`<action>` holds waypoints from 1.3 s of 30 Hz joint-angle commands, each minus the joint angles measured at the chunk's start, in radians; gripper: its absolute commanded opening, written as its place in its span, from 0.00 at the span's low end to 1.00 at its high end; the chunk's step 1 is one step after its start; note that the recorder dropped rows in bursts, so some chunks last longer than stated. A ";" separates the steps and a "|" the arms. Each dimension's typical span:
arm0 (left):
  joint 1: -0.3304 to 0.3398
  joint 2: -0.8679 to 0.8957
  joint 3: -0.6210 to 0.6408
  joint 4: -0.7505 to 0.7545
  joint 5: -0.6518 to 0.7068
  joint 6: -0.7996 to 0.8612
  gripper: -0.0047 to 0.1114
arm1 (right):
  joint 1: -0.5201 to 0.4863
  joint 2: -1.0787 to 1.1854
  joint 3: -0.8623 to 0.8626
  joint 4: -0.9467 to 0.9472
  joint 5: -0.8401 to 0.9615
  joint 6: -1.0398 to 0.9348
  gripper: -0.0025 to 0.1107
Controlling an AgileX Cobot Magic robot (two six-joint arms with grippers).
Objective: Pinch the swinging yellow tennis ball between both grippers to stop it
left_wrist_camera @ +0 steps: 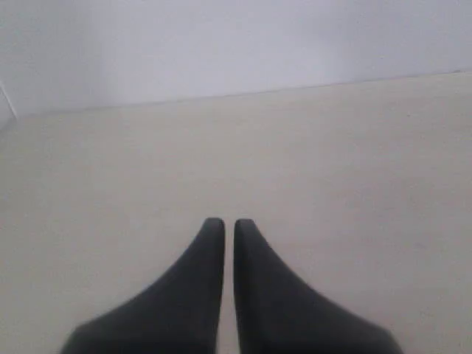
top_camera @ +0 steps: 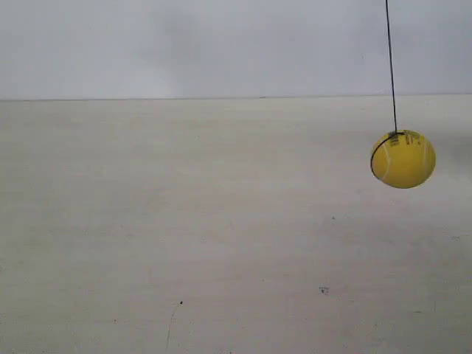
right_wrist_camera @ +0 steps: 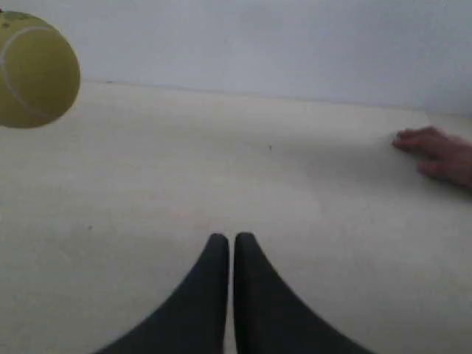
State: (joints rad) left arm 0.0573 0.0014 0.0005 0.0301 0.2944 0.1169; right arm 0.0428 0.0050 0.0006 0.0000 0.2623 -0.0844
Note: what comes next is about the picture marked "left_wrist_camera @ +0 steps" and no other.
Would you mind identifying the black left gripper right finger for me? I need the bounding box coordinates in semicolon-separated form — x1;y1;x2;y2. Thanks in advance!
233;219;402;353

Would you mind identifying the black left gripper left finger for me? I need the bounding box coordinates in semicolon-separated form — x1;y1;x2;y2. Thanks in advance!
61;218;225;353

